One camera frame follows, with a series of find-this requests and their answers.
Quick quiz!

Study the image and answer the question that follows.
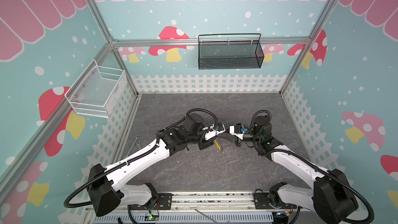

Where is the white slotted cable duct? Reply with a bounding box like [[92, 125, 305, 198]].
[[93, 212, 275, 224]]

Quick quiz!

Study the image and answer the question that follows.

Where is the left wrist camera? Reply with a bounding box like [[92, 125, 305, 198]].
[[204, 123, 225, 142]]

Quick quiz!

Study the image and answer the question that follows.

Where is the black mesh wall basket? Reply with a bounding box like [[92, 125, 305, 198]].
[[198, 33, 264, 70]]

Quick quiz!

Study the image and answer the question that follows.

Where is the white wire wall basket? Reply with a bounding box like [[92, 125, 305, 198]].
[[65, 60, 127, 118]]

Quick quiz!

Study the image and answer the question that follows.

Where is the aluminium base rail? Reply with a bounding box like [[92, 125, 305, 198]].
[[83, 191, 346, 215]]

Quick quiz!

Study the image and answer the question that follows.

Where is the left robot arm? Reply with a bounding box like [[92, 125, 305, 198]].
[[63, 108, 226, 217]]

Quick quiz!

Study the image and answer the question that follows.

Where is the yellow key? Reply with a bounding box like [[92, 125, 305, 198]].
[[214, 140, 223, 151]]

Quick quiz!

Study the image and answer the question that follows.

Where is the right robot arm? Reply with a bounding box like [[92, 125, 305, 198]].
[[229, 110, 375, 224]]

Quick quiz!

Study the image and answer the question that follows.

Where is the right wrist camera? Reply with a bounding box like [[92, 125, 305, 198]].
[[229, 123, 247, 140]]

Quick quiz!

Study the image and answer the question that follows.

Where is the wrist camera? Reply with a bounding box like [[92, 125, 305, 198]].
[[229, 123, 247, 140], [204, 123, 225, 142]]

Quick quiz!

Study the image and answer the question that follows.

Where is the silver wrench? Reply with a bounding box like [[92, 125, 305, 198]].
[[125, 134, 140, 158]]

